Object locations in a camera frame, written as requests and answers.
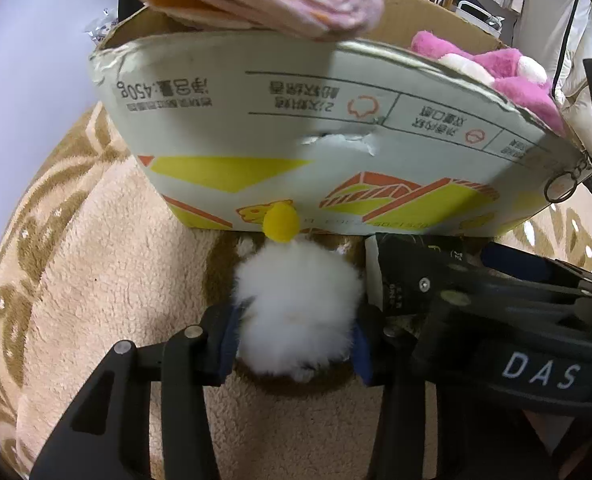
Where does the pink plush bear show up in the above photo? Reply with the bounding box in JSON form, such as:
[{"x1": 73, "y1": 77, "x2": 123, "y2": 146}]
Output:
[{"x1": 411, "y1": 30, "x2": 564, "y2": 136}]

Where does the white fluffy yellow-beaked plush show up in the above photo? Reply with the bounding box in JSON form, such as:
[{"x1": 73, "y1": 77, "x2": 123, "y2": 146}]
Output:
[{"x1": 233, "y1": 202, "x2": 364, "y2": 382}]

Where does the cream hanging coat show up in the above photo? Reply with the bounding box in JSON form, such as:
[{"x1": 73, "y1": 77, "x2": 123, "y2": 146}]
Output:
[{"x1": 491, "y1": 0, "x2": 592, "y2": 158}]

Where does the beige paw-print rug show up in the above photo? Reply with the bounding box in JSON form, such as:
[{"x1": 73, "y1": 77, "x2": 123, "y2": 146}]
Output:
[{"x1": 0, "y1": 103, "x2": 592, "y2": 479}]

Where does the brown cardboard box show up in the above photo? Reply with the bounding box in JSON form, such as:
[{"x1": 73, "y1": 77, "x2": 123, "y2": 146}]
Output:
[{"x1": 90, "y1": 0, "x2": 592, "y2": 236}]

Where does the metal key ring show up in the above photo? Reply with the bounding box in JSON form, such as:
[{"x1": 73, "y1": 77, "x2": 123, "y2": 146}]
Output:
[{"x1": 542, "y1": 156, "x2": 592, "y2": 205}]

